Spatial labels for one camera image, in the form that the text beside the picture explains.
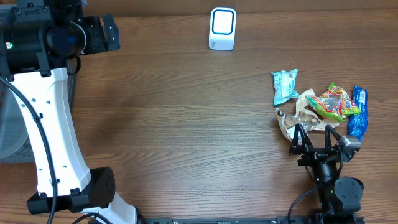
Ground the blue Oreo cookie pack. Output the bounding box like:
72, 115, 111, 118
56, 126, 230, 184
348, 86, 369, 142

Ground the light teal snack packet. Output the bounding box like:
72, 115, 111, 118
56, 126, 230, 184
272, 69, 300, 106

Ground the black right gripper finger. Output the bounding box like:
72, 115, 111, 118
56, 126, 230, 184
325, 124, 341, 149
289, 123, 313, 155

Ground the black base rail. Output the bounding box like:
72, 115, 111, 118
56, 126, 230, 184
137, 215, 366, 224

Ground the brown paper bread bag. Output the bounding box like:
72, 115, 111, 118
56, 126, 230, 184
275, 88, 339, 141

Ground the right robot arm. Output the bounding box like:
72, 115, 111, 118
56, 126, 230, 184
282, 123, 365, 224

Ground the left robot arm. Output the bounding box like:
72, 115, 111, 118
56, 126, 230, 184
1, 0, 141, 224

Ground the green snack packet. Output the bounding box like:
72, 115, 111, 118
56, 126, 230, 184
305, 83, 361, 123

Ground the grey plastic mesh basket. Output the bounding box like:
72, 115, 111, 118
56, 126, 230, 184
1, 1, 83, 164

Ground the white barcode scanner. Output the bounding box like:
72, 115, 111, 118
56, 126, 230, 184
208, 7, 237, 51

